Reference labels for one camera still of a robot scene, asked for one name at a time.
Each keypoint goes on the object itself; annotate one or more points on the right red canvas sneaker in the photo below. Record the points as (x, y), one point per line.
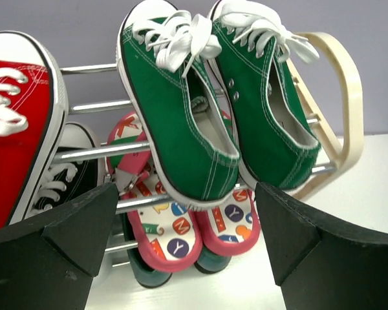
(33, 111)

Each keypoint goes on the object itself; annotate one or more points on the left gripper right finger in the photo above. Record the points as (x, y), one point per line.
(318, 260)

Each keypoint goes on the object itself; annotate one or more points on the right black canvas sneaker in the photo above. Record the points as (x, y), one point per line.
(66, 181)

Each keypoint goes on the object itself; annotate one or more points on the pink patterned flip-flop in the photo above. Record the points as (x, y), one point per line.
(167, 235)
(231, 228)

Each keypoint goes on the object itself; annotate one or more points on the green canvas sneaker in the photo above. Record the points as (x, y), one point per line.
(160, 55)
(269, 126)

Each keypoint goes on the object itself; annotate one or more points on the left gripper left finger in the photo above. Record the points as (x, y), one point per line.
(48, 261)

